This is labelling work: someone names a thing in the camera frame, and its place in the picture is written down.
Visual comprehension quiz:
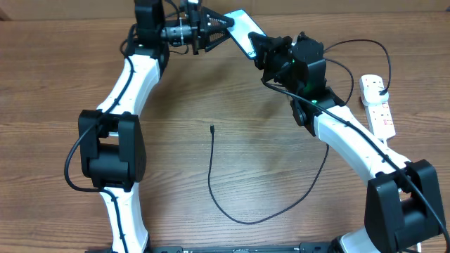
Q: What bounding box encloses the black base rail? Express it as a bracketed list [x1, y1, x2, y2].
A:
[84, 241, 338, 253]

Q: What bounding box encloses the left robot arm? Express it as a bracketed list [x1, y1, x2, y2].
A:
[74, 1, 235, 252]

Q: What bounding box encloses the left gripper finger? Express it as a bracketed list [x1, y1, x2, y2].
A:
[202, 7, 234, 30]
[204, 31, 230, 52]

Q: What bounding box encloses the white USB charger plug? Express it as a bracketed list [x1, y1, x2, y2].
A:
[361, 86, 390, 106]

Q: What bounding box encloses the Samsung Galaxy smartphone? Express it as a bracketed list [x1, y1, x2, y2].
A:
[225, 9, 266, 60]

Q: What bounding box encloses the white power strip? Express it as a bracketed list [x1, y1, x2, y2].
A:
[359, 74, 396, 143]

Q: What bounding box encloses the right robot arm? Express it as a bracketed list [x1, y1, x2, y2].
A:
[248, 32, 449, 252]

